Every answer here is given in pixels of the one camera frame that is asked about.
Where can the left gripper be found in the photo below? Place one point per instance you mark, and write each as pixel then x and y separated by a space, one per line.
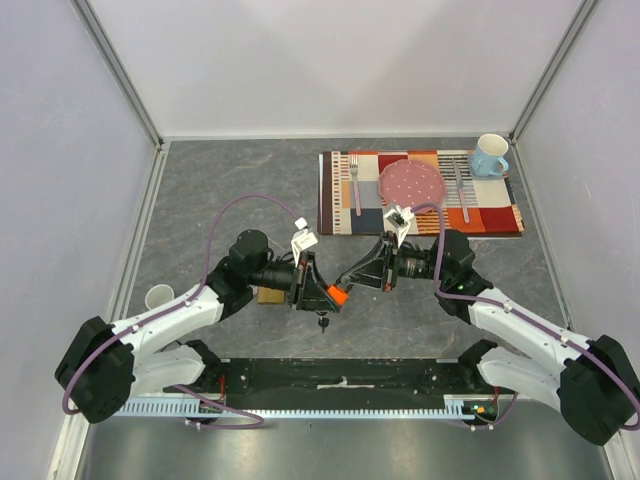
pixel 317 296

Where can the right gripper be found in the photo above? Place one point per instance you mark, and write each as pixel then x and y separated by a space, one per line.
pixel 389 265

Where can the large brass padlock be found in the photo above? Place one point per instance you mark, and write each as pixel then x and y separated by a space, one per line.
pixel 268 296

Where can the orange black padlock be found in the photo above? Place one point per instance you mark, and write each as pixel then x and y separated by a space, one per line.
pixel 338 295

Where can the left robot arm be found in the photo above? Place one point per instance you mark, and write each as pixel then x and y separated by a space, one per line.
pixel 107 364

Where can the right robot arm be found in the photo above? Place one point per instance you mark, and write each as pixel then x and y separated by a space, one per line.
pixel 590 382

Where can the colourful patchwork placemat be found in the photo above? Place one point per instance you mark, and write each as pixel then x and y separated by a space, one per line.
pixel 491 203

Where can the pink dotted plate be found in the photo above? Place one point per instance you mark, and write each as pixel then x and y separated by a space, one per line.
pixel 410 183

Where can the grey printed mug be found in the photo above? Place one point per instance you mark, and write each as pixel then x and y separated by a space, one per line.
pixel 158 295

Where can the light blue mug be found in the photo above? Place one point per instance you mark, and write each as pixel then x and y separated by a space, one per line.
pixel 488 157

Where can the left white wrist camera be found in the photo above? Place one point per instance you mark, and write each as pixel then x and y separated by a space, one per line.
pixel 302 240

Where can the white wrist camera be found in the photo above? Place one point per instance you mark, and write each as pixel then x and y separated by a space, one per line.
pixel 401 219
pixel 302 240

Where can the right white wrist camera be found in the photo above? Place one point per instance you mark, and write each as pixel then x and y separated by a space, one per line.
pixel 401 219

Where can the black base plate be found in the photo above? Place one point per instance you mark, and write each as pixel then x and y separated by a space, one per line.
pixel 342 384

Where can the pink handled fork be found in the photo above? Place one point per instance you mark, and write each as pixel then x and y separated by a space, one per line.
pixel 354 172

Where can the pink handled knife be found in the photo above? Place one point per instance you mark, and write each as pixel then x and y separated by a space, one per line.
pixel 461 192

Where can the light blue cable duct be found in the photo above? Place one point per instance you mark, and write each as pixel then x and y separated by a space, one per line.
pixel 192 408

